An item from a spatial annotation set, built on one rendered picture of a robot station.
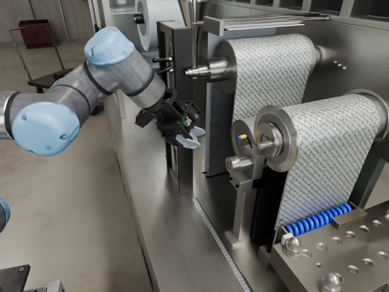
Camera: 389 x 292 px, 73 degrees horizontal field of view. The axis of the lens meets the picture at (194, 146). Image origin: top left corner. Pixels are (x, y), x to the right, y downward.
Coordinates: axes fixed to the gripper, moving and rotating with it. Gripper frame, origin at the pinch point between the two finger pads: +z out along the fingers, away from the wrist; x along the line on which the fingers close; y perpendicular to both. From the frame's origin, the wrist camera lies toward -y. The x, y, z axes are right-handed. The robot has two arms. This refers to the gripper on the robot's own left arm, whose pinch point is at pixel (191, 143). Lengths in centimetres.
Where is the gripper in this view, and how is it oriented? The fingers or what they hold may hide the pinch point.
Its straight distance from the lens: 71.2
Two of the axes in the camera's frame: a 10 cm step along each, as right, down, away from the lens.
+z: 5.0, 5.1, 7.0
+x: 3.5, -8.6, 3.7
